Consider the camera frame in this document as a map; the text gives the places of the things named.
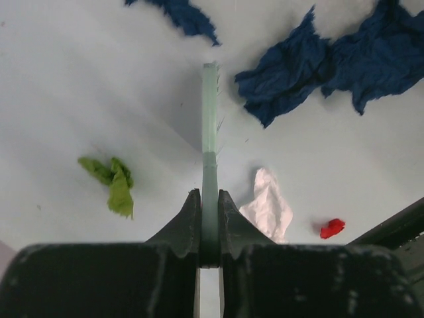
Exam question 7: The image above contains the small green hand brush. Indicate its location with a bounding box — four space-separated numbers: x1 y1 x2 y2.
199 62 219 268

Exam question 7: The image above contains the large dark blue paper scrap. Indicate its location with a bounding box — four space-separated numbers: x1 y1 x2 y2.
235 1 423 128

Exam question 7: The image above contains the white crumpled paper scrap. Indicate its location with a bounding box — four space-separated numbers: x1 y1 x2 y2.
239 168 293 244

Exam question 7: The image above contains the small dark blue paper scrap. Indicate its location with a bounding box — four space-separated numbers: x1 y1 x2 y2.
145 0 221 46

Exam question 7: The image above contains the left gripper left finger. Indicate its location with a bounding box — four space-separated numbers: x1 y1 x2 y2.
1 189 201 317

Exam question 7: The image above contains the green paper scrap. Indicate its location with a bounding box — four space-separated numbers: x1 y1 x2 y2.
78 157 134 219

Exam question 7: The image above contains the small red scrap bottom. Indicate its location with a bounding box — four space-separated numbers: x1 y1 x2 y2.
320 219 345 239

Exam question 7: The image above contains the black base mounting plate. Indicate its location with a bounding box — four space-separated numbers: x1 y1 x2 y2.
350 198 423 262

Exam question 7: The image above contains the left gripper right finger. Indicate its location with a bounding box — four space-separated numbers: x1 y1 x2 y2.
218 191 421 317

